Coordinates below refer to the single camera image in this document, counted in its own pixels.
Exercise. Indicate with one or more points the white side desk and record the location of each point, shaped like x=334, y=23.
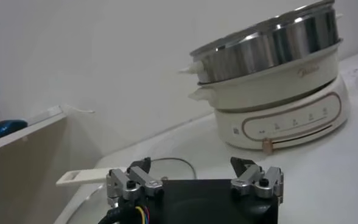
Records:
x=30, y=176

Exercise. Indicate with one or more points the cream cooker pot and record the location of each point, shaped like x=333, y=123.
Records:
x=273, y=86

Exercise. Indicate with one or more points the cream electric cooker base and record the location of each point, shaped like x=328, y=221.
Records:
x=288, y=124

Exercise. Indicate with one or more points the stainless steel steamer basket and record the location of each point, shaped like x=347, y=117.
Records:
x=267, y=42

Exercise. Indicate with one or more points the blue computer mouse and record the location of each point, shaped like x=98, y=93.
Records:
x=5, y=128

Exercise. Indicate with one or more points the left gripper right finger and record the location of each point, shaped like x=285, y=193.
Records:
x=249, y=179

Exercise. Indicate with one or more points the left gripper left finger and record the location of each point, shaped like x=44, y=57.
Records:
x=144, y=182

